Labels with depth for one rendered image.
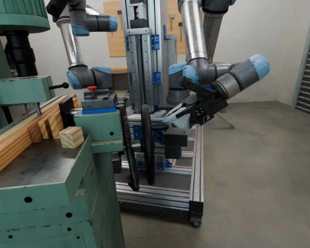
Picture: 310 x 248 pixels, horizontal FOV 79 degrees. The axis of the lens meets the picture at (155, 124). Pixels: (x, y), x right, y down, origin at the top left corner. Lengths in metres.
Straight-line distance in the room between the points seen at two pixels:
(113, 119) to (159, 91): 0.79
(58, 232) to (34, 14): 0.57
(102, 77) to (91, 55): 2.74
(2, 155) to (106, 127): 0.25
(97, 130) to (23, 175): 0.23
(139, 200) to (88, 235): 0.80
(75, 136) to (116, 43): 3.40
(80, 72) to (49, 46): 3.04
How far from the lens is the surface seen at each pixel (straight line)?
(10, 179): 0.49
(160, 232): 1.44
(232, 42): 4.14
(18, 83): 0.67
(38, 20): 0.63
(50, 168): 0.48
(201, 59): 0.72
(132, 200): 1.44
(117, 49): 3.85
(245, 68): 0.64
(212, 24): 1.00
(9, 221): 0.65
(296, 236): 1.63
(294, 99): 4.25
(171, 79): 1.12
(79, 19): 1.04
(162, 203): 1.36
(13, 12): 0.61
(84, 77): 1.23
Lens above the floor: 1.13
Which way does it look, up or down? 21 degrees down
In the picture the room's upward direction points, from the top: 3 degrees counter-clockwise
